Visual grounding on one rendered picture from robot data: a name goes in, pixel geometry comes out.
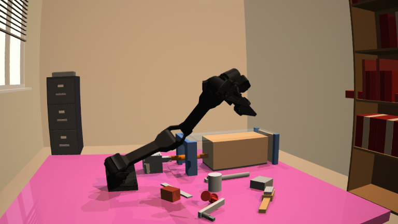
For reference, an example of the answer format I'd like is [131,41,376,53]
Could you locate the beige cube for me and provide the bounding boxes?
[250,176,273,191]

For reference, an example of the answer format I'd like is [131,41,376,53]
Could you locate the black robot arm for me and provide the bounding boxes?
[104,68,251,184]

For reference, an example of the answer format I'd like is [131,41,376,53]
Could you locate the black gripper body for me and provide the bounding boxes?
[216,79,242,116]

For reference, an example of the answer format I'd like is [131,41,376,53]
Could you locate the beige flat bar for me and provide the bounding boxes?
[160,183,193,198]

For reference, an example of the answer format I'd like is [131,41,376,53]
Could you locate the grey cylinder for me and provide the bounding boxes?
[208,173,222,192]

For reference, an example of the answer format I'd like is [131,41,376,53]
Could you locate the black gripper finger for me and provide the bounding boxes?
[225,85,249,107]
[238,100,257,116]

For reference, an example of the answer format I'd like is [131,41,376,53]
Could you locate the orange-red box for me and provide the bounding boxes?
[161,186,180,203]

